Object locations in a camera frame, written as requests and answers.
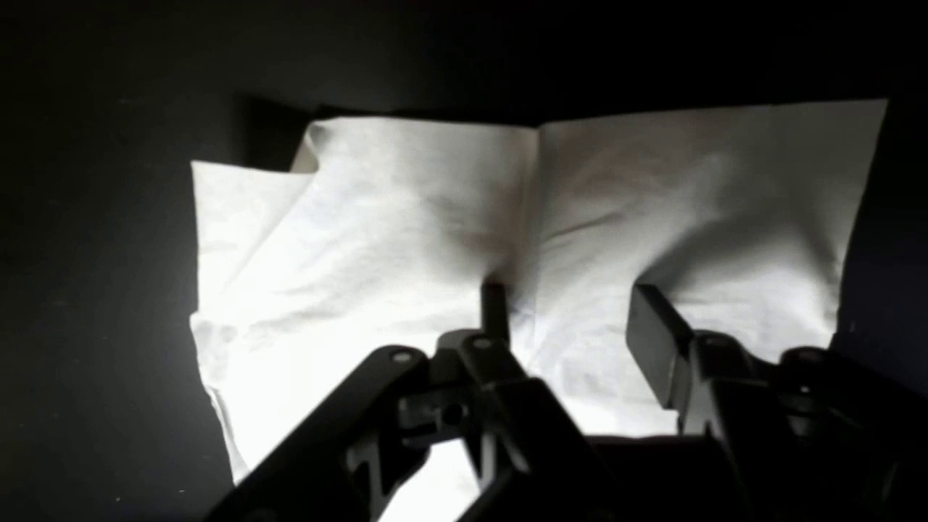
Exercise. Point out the white tissue paper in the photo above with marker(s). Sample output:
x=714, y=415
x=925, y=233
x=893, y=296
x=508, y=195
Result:
x=341, y=317

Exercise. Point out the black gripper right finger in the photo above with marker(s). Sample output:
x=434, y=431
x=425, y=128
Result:
x=659, y=340

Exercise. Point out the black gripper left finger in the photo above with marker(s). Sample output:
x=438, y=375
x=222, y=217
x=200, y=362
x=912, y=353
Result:
x=495, y=311

